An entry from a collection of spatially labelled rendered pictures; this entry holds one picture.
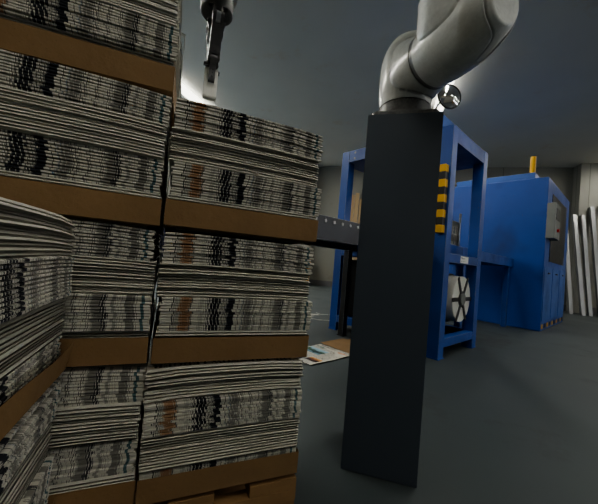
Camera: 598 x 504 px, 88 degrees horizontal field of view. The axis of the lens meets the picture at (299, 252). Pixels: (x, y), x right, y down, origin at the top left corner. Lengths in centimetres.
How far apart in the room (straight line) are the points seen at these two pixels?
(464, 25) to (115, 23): 70
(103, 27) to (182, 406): 63
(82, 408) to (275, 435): 33
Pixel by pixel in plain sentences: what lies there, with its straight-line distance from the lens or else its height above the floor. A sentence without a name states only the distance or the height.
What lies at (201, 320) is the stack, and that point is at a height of 45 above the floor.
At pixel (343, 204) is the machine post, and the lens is 273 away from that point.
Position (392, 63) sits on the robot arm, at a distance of 108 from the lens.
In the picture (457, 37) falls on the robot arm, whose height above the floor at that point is 110.
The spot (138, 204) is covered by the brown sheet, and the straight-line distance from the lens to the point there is 57.
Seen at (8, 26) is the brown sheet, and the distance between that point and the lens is 70.
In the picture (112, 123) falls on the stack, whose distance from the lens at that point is 60.
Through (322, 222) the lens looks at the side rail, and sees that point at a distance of 152.
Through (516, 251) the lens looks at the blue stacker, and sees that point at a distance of 447.
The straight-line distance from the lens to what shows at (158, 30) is 68.
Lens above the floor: 57
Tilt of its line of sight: 2 degrees up
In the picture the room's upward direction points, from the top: 5 degrees clockwise
